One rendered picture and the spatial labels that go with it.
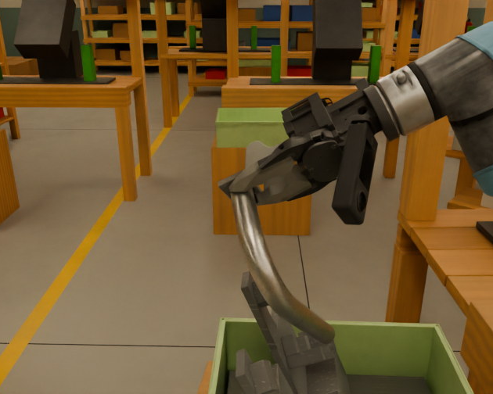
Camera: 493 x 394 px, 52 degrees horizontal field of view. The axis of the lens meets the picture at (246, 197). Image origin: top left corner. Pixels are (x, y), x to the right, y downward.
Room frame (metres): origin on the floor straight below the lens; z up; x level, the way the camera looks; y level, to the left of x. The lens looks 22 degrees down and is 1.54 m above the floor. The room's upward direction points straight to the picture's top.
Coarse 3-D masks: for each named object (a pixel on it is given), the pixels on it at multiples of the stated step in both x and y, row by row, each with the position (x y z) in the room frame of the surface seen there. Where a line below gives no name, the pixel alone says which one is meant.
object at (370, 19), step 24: (192, 0) 8.47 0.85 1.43; (384, 0) 7.96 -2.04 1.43; (192, 24) 8.00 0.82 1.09; (240, 24) 7.98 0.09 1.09; (264, 24) 7.97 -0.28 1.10; (312, 24) 7.95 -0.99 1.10; (384, 24) 7.92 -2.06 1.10; (288, 48) 8.05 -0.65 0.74; (192, 72) 8.04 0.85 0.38; (216, 72) 8.09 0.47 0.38; (288, 72) 8.06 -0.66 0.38; (360, 72) 8.02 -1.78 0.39; (192, 96) 8.04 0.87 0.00
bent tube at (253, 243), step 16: (224, 192) 0.60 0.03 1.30; (240, 192) 0.59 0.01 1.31; (256, 192) 0.61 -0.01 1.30; (240, 208) 0.57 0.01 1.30; (256, 208) 0.57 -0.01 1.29; (240, 224) 0.55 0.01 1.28; (256, 224) 0.55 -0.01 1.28; (240, 240) 0.54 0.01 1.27; (256, 240) 0.53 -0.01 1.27; (256, 256) 0.51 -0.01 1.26; (256, 272) 0.51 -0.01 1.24; (272, 272) 0.51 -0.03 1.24; (272, 288) 0.50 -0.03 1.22; (272, 304) 0.50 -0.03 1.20; (288, 304) 0.51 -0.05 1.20; (288, 320) 0.52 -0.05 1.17; (304, 320) 0.53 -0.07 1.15; (320, 320) 0.57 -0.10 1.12; (320, 336) 0.58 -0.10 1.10
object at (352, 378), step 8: (232, 376) 0.78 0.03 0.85; (352, 376) 0.78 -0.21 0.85; (360, 376) 0.78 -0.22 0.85; (368, 376) 0.78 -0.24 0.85; (376, 376) 0.78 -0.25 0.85; (384, 376) 0.78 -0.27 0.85; (392, 376) 0.78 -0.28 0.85; (400, 376) 0.78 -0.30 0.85; (232, 384) 0.75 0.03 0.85; (352, 384) 0.75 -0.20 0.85; (360, 384) 0.75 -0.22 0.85; (368, 384) 0.75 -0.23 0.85; (376, 384) 0.75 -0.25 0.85; (384, 384) 0.75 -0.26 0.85; (392, 384) 0.75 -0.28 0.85; (400, 384) 0.75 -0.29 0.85; (408, 384) 0.75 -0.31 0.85; (416, 384) 0.75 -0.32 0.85; (424, 384) 0.75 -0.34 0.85; (232, 392) 0.73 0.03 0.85; (240, 392) 0.73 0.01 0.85; (352, 392) 0.73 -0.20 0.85; (360, 392) 0.73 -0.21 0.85; (368, 392) 0.73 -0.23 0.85; (376, 392) 0.73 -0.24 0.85; (384, 392) 0.73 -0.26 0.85; (392, 392) 0.73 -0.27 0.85; (400, 392) 0.73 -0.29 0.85; (408, 392) 0.73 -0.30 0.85; (416, 392) 0.73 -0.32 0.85; (424, 392) 0.73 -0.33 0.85
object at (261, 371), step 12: (240, 360) 0.48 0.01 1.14; (264, 360) 0.48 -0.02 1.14; (240, 372) 0.46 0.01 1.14; (252, 372) 0.47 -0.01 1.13; (264, 372) 0.47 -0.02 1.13; (276, 372) 0.58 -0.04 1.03; (240, 384) 0.45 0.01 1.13; (252, 384) 0.46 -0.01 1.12; (264, 384) 0.46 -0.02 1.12; (276, 384) 0.47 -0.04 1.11; (288, 384) 0.59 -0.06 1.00
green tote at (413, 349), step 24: (240, 336) 0.80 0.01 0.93; (336, 336) 0.79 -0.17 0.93; (360, 336) 0.79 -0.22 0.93; (384, 336) 0.79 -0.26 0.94; (408, 336) 0.78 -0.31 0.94; (432, 336) 0.78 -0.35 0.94; (216, 360) 0.69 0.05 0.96; (360, 360) 0.79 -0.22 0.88; (384, 360) 0.78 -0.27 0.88; (408, 360) 0.78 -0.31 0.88; (432, 360) 0.76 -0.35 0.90; (456, 360) 0.69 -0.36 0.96; (216, 384) 0.63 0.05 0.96; (432, 384) 0.75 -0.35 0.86; (456, 384) 0.65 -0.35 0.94
